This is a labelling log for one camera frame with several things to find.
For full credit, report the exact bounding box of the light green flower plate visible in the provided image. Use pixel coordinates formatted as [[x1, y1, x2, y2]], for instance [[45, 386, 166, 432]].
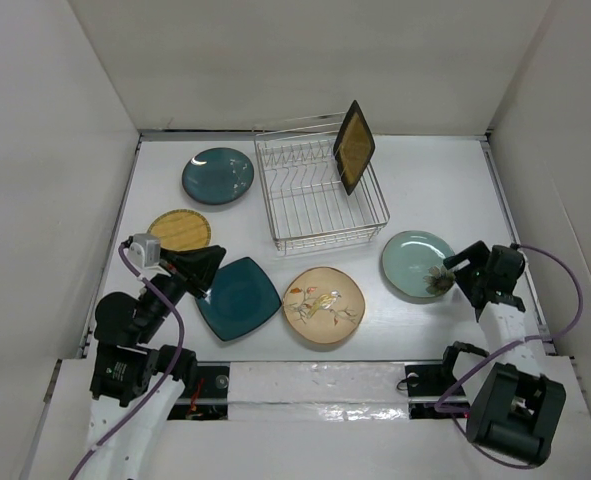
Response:
[[381, 230, 455, 299]]

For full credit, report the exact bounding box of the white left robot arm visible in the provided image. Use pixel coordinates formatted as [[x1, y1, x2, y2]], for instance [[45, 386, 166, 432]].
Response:
[[69, 235, 226, 479]]

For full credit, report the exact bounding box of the round teal blossom plate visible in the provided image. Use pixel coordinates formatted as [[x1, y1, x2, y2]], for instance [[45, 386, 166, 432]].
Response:
[[181, 147, 255, 206]]

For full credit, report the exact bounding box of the cream bird painted plate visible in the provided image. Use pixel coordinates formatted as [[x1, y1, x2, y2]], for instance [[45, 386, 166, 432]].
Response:
[[283, 267, 366, 345]]

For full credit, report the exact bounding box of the square dark teal plate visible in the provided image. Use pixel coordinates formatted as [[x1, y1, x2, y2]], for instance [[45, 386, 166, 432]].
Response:
[[196, 257, 282, 342]]

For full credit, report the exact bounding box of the square black yellow plate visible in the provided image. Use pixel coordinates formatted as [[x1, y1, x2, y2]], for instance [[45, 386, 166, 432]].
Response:
[[332, 100, 375, 195]]

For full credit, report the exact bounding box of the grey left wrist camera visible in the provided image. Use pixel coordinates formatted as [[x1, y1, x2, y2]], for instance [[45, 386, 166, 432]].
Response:
[[126, 233, 161, 272]]

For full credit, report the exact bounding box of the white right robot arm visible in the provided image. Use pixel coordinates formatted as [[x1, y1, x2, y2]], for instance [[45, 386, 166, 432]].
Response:
[[434, 241, 566, 469]]

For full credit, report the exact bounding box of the metal wire dish rack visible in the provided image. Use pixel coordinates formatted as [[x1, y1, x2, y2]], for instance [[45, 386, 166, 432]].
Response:
[[253, 113, 390, 255]]

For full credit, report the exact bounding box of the round woven bamboo plate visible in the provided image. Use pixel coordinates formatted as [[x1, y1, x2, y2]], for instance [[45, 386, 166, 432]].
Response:
[[148, 209, 211, 252]]

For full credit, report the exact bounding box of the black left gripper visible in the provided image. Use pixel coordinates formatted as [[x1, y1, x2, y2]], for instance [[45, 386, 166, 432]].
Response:
[[137, 242, 225, 340]]

